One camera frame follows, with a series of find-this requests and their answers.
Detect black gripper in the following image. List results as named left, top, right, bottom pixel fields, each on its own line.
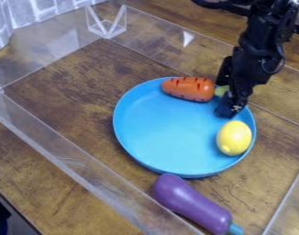
left=215, top=0, right=299, bottom=118

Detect clear acrylic enclosure wall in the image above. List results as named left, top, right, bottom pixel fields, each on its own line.
left=0, top=0, right=299, bottom=235

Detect clear acrylic corner bracket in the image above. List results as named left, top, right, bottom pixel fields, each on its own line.
left=84, top=6, right=127, bottom=39

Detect yellow toy lemon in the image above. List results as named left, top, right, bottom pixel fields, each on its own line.
left=216, top=120, right=252, bottom=156

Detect orange toy carrot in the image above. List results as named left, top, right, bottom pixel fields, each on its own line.
left=160, top=77, right=230, bottom=103

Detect white patterned curtain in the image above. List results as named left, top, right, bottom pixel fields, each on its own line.
left=0, top=0, right=108, bottom=50

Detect purple toy eggplant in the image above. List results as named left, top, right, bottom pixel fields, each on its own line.
left=152, top=173, right=244, bottom=235

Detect black cable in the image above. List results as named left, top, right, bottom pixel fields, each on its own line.
left=260, top=45, right=287, bottom=75

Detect blue round plate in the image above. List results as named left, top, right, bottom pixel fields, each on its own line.
left=112, top=78, right=247, bottom=178

